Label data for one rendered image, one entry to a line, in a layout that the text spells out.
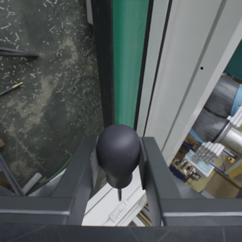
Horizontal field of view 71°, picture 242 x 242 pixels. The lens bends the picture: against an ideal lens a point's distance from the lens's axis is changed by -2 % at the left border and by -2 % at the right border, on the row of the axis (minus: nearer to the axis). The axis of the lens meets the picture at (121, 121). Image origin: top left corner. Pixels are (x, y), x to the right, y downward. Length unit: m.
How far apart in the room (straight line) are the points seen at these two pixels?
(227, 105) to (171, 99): 0.70
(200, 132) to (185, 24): 0.83
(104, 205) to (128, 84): 0.29
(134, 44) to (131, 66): 0.02
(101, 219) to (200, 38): 0.36
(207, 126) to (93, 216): 0.73
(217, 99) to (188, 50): 0.74
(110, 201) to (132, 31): 0.34
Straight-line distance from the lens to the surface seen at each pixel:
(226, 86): 0.93
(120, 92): 0.21
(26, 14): 1.08
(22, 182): 1.25
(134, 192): 0.43
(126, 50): 0.18
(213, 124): 0.97
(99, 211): 0.42
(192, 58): 0.20
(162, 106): 0.26
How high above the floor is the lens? 0.97
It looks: 25 degrees down
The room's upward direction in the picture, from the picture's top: 129 degrees clockwise
